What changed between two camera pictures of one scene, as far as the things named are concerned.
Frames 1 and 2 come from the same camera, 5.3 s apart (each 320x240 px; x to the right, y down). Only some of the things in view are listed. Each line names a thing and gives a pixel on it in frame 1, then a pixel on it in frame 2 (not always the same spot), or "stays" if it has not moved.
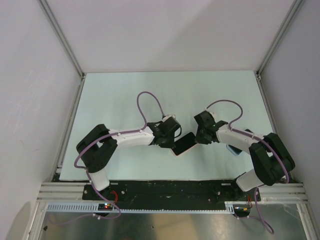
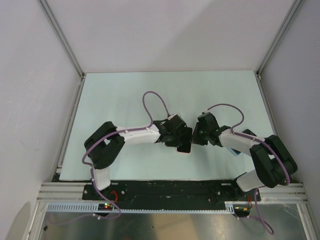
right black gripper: [200, 140] stays
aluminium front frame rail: [73, 192] stays
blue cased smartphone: [234, 150] stays
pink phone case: [182, 145] → [183, 153]
